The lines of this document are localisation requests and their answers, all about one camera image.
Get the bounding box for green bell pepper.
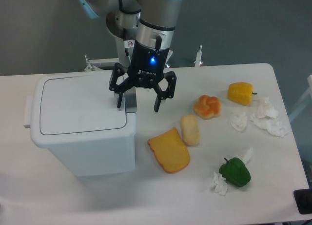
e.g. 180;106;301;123
219;157;251;187

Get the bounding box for pale oblong bread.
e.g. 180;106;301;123
180;115;200;146

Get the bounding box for large crumpled white tissue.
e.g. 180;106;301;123
249;97;287;138

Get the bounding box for white trash can lid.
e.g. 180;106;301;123
39;73;127;135

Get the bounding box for white trash can body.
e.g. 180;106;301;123
30;70;137;177

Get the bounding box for small crumpled white tissue front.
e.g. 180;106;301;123
210;172;228;196

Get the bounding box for white tissue behind green pepper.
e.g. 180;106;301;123
225;146;254;165

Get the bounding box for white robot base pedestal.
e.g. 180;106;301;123
84;36;135;71

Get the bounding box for white chair frame right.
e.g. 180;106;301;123
288;75;312;123

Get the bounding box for yellow bell pepper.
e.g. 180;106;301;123
227;82;257;105

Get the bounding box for grey trash can latch button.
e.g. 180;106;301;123
125;87;137;113

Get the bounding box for crumpled white tissue centre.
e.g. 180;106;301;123
229;111;247;133

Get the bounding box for black cable on pedestal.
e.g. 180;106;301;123
123;27;131;64

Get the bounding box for black device at table edge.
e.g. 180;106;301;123
293;189;312;214

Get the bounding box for orange knotted bread roll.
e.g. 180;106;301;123
193;95;222;120

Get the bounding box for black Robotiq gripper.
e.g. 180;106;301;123
109;41;177;112

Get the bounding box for orange toast slice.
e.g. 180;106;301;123
148;127;190;174

